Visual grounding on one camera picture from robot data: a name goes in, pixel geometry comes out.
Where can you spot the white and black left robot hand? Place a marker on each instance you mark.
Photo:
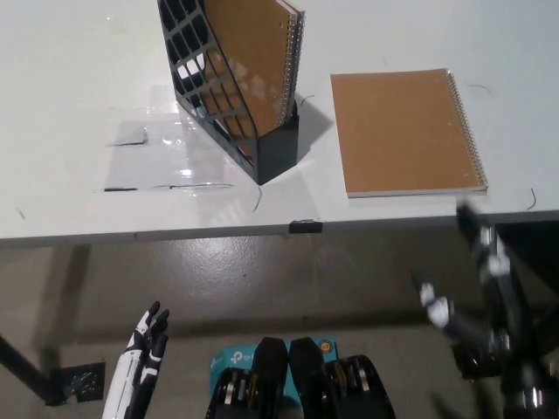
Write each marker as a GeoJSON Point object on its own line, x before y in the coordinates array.
{"type": "Point", "coordinates": [131, 366]}

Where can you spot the black slanted table leg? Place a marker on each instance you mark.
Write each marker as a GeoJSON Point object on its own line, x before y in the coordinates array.
{"type": "Point", "coordinates": [26, 366]}

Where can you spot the brown spiral notebook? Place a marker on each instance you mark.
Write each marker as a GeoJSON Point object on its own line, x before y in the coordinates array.
{"type": "Point", "coordinates": [402, 135]}

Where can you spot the brown notebook with plastic cover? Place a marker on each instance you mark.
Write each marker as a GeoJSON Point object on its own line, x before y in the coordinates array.
{"type": "Point", "coordinates": [257, 52]}

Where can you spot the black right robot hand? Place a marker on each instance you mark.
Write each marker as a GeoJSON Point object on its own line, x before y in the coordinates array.
{"type": "Point", "coordinates": [498, 305]}

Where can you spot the clear plastic sheet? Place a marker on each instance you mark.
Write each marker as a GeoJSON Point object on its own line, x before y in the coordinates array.
{"type": "Point", "coordinates": [144, 161]}

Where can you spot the black tape piece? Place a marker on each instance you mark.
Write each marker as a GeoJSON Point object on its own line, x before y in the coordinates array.
{"type": "Point", "coordinates": [305, 226]}

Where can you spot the black table frame leg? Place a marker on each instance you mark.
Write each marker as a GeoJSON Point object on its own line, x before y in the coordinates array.
{"type": "Point", "coordinates": [537, 249]}

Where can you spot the teal tp-link box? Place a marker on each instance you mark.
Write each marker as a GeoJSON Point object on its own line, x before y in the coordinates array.
{"type": "Point", "coordinates": [231, 359]}

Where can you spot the black mesh book holder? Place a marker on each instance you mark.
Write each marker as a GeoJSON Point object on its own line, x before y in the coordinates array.
{"type": "Point", "coordinates": [279, 153]}

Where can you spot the black floor tape patch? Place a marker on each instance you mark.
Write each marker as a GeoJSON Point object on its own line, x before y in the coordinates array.
{"type": "Point", "coordinates": [83, 382]}

